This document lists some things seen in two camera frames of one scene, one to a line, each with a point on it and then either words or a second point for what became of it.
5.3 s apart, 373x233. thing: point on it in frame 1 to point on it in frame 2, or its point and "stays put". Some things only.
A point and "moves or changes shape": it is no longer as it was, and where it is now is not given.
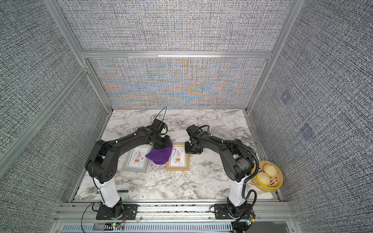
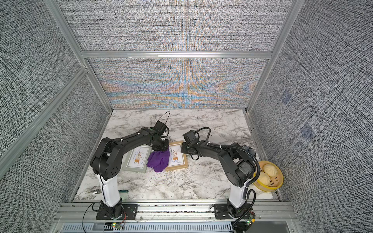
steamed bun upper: (270, 170) stays put
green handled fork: (94, 191) stays put
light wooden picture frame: (178, 160) stays put
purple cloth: (161, 156) moves or changes shape
